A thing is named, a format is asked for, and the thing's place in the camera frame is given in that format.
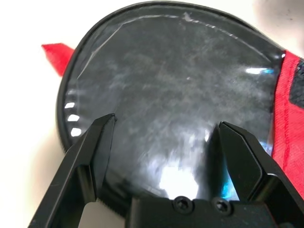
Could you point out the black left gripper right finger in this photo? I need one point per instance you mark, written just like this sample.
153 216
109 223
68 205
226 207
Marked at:
251 166

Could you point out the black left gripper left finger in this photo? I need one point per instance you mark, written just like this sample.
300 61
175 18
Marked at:
78 166

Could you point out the red black paddle case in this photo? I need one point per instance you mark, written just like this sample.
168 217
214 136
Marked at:
287 95

